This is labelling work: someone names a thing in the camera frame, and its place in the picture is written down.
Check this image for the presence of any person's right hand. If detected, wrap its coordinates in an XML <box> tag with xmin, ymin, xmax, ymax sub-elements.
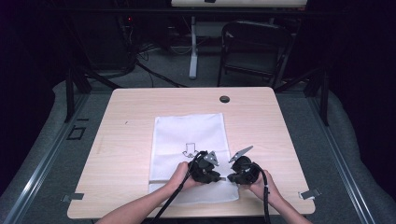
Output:
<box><xmin>240</xmin><ymin>169</ymin><xmax>282</xmax><ymax>207</ymax></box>

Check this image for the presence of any black floor cable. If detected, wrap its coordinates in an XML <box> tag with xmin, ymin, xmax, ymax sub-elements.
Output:
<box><xmin>134</xmin><ymin>60</ymin><xmax>189</xmax><ymax>89</ymax></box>

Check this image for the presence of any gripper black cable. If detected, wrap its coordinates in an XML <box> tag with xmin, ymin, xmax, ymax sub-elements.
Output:
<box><xmin>246</xmin><ymin>161</ymin><xmax>273</xmax><ymax>224</ymax></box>
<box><xmin>150</xmin><ymin>151</ymin><xmax>207</xmax><ymax>224</ymax></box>

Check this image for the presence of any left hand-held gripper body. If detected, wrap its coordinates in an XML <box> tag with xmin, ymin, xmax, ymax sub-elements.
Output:
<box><xmin>188</xmin><ymin>150</ymin><xmax>223</xmax><ymax>184</ymax></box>

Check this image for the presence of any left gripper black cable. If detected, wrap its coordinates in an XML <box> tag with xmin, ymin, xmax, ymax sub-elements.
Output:
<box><xmin>150</xmin><ymin>151</ymin><xmax>207</xmax><ymax>224</ymax></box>

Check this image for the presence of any black folding chair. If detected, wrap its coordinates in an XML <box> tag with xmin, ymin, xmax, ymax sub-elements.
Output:
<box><xmin>217</xmin><ymin>20</ymin><xmax>294</xmax><ymax>90</ymax></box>

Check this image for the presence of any white cloth with arrow print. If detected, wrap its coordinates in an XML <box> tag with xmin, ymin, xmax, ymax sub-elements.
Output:
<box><xmin>148</xmin><ymin>112</ymin><xmax>240</xmax><ymax>205</ymax></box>

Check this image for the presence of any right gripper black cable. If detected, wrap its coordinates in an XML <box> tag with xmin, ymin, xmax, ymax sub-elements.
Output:
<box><xmin>246</xmin><ymin>161</ymin><xmax>273</xmax><ymax>224</ymax></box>

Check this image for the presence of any metal floor rail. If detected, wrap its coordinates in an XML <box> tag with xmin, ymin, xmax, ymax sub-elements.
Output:
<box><xmin>2</xmin><ymin>92</ymin><xmax>91</xmax><ymax>224</ymax></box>
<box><xmin>306</xmin><ymin>94</ymin><xmax>376</xmax><ymax>224</ymax></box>

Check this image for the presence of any black horizontal frame bar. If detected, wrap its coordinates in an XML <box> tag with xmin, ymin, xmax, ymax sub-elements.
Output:
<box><xmin>46</xmin><ymin>7</ymin><xmax>344</xmax><ymax>17</ymax></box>

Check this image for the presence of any black metal frame stand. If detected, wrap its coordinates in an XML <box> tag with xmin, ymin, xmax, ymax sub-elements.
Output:
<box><xmin>63</xmin><ymin>65</ymin><xmax>121</xmax><ymax>123</ymax></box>
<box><xmin>274</xmin><ymin>65</ymin><xmax>331</xmax><ymax>127</ymax></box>

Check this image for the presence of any white desk leg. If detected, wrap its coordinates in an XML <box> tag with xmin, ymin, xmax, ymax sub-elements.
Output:
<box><xmin>188</xmin><ymin>15</ymin><xmax>200</xmax><ymax>80</ymax></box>

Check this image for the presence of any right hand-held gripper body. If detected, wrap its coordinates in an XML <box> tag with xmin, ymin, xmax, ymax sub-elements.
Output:
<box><xmin>228</xmin><ymin>145</ymin><xmax>262</xmax><ymax>186</ymax></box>

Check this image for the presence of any person's left hand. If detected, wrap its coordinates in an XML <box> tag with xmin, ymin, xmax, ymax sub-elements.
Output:
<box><xmin>163</xmin><ymin>161</ymin><xmax>204</xmax><ymax>193</ymax></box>

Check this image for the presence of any grey tape strip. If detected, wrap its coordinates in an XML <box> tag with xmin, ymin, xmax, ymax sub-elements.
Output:
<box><xmin>61</xmin><ymin>192</ymin><xmax>85</xmax><ymax>203</ymax></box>
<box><xmin>298</xmin><ymin>188</ymin><xmax>322</xmax><ymax>201</ymax></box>

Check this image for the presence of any dark equipment cabinet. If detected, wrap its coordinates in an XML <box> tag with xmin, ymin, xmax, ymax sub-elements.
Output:
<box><xmin>74</xmin><ymin>13</ymin><xmax>138</xmax><ymax>72</ymax></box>

